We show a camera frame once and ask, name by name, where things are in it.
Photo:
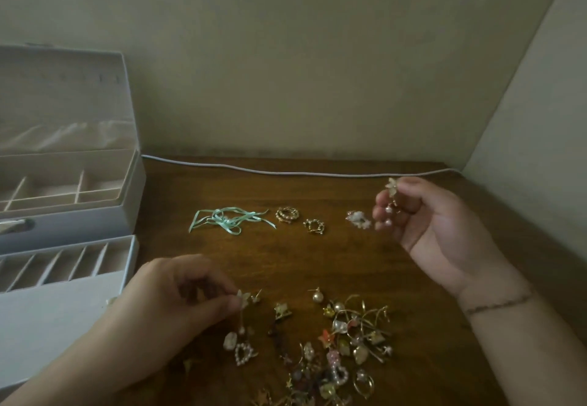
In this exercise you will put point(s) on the gold square earring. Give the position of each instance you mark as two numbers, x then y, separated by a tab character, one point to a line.
282	311

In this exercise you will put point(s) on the white flower earring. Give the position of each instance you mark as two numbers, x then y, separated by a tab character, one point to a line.
359	219

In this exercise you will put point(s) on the person's right forearm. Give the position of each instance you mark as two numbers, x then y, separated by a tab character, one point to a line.
523	341

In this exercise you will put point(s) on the pearl heart earring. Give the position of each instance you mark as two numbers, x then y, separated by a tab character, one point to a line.
244	354

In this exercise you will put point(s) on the gold pearl hoop earring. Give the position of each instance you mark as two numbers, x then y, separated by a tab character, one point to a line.
314	226
287	215

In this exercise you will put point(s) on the person's right thumb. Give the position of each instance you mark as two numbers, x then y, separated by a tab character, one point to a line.
424	186

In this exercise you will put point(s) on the person's left forearm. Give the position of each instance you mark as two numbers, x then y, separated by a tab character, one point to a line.
87	355

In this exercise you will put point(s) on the mint green ribbon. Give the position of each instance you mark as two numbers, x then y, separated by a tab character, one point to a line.
227	221

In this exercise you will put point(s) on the white stone earring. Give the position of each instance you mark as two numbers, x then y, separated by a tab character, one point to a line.
230	341

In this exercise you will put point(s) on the person's right hand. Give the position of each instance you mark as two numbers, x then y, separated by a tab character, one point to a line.
445	240

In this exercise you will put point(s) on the flower earring with pearl drops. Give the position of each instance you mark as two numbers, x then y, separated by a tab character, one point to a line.
245	298
392	186

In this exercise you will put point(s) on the white jewelry box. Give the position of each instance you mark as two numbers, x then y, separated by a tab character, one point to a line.
69	190

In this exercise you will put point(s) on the person's left thumb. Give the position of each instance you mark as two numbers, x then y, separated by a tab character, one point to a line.
220	311

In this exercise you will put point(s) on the pile of mixed jewelry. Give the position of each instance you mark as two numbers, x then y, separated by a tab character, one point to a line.
341	346

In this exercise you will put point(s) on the pearl stud earring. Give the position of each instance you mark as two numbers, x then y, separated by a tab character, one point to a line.
317	296

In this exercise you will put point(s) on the person's left hand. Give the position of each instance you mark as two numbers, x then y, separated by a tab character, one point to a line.
169	300

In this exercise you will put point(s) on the white divided jewelry tray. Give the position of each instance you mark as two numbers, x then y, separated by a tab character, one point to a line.
55	300

